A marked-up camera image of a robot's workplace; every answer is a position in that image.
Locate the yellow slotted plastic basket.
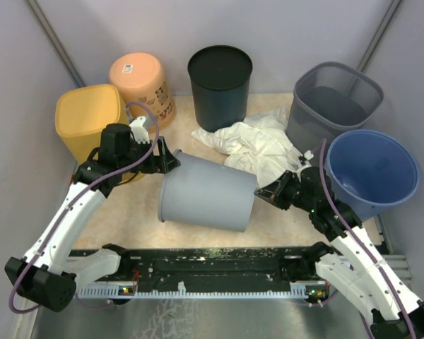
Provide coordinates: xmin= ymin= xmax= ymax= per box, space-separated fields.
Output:
xmin=55 ymin=84 xmax=129 ymax=164

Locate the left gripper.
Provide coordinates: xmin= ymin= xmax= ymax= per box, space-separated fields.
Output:
xmin=119 ymin=136 xmax=181 ymax=174

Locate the grey mesh bin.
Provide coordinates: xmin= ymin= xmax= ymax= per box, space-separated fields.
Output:
xmin=286 ymin=61 xmax=384 ymax=153

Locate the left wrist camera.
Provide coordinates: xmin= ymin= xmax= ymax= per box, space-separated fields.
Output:
xmin=129 ymin=115 xmax=153 ymax=144

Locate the peach plastic bucket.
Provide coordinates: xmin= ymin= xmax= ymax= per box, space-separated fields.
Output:
xmin=109 ymin=52 xmax=177 ymax=129

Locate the blue round bin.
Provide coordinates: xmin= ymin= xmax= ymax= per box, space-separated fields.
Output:
xmin=324 ymin=129 xmax=420 ymax=222

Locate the grey round bin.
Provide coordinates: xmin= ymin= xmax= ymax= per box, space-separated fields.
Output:
xmin=158 ymin=150 xmax=257 ymax=232

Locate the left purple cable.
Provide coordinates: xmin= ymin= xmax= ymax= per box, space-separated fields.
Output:
xmin=8 ymin=101 xmax=160 ymax=315

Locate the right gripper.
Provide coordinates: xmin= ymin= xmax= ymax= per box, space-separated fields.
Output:
xmin=254 ymin=169 xmax=315 ymax=213

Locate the grey slotted cable duct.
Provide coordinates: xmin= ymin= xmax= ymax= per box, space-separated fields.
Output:
xmin=77 ymin=280 xmax=336 ymax=303

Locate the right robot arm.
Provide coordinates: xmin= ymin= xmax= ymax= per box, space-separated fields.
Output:
xmin=254 ymin=167 xmax=424 ymax=338

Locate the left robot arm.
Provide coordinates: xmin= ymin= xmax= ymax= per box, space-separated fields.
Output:
xmin=4 ymin=124 xmax=180 ymax=314

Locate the white crumpled cloth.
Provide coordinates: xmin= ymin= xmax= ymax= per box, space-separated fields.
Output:
xmin=192 ymin=106 xmax=302 ymax=187

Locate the black round bin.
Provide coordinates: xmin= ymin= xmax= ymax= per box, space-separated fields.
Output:
xmin=187 ymin=45 xmax=253 ymax=132

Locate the black mounting rail base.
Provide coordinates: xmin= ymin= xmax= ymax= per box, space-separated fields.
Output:
xmin=70 ymin=246 xmax=340 ymax=294

